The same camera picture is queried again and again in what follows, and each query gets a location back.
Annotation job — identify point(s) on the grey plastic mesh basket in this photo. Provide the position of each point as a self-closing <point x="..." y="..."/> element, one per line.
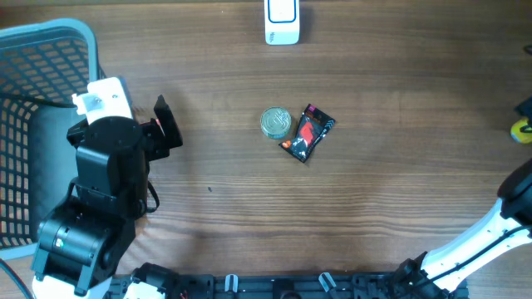
<point x="42" y="65"/>

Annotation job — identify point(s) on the small red carton box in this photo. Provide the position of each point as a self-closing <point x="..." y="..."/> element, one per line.
<point x="152" y="121"/>

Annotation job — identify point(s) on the silver tin can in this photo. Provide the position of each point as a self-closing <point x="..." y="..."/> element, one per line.
<point x="275" y="122"/>

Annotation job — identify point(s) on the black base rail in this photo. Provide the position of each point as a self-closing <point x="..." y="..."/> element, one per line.
<point x="146" y="282"/>

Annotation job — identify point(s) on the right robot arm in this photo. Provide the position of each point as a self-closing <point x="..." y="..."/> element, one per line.
<point x="442" y="272"/>

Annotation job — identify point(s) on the yellow capped bottle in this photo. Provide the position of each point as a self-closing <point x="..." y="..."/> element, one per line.
<point x="521" y="131"/>

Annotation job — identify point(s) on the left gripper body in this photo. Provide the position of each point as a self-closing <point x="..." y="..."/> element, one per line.
<point x="155" y="144"/>

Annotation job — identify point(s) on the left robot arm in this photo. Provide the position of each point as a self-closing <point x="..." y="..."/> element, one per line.
<point x="82" y="240"/>

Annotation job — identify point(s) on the black red snack packet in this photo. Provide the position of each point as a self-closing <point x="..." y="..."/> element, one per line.
<point x="313" y="126"/>

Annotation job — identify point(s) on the white barcode scanner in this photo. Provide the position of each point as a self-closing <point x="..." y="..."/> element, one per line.
<point x="281" y="22"/>

